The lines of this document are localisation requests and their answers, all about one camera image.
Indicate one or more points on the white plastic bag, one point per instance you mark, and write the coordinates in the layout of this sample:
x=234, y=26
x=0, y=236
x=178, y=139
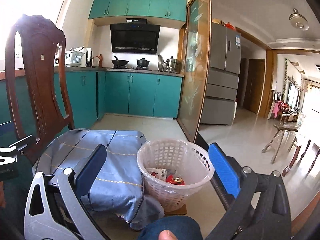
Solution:
x=159, y=173

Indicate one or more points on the white lattice trash basket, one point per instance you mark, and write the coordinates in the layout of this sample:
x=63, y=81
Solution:
x=180, y=158

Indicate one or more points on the black range hood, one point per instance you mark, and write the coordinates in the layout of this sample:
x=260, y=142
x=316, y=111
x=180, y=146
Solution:
x=137, y=38

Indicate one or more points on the brown bottle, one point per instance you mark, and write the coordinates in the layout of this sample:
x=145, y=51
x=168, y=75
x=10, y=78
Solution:
x=100, y=57

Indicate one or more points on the brown wooden chair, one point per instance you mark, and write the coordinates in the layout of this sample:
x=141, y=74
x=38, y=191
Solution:
x=41, y=40

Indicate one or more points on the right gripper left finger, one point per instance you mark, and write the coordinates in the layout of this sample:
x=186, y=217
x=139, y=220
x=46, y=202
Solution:
x=42, y=218

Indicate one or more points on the silver refrigerator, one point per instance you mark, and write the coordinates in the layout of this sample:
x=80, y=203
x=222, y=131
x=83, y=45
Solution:
x=223, y=76

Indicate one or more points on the black wok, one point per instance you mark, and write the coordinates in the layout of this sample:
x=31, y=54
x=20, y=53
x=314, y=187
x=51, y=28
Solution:
x=119, y=63

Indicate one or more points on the ceiling lamp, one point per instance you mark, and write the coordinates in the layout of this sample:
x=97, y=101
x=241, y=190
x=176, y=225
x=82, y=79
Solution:
x=298, y=21

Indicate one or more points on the red yellow snack wrapper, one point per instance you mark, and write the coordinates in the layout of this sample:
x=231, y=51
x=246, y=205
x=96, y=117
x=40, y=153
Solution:
x=175, y=181

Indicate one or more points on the white dish rack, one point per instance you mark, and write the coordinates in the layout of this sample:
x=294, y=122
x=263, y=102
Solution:
x=73, y=58

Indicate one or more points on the teal upper kitchen cabinets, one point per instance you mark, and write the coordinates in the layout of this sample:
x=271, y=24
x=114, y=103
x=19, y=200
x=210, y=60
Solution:
x=170, y=9

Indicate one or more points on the steel stock pot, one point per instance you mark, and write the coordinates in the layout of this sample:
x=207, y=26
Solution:
x=172, y=65

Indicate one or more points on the blue checked tablecloth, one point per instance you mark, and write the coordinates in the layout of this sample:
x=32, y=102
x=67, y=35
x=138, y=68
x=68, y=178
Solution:
x=119, y=185

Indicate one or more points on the dark cooking pot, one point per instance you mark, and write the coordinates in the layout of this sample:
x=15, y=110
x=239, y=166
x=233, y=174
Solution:
x=142, y=64

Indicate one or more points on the glass sliding door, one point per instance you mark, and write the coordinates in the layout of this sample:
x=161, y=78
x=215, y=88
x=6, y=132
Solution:
x=195, y=66

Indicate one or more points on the teal lower kitchen cabinets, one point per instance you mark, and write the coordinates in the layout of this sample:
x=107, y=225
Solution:
x=93, y=93

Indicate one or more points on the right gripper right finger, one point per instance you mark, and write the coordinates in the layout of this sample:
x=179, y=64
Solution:
x=260, y=206

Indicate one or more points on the steel pot lid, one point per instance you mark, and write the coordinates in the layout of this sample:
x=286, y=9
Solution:
x=161, y=63

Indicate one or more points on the teal kitchen cabinets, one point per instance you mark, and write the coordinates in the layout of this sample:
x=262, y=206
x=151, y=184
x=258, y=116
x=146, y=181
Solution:
x=93, y=93
x=170, y=9

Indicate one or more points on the wooden stool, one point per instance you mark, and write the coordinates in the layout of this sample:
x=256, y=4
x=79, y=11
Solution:
x=282, y=129

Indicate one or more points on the person's blue jeans leg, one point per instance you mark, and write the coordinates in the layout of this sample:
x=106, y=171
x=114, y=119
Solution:
x=183, y=227

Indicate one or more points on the person's right hand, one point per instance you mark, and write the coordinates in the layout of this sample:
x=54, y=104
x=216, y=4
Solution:
x=166, y=235

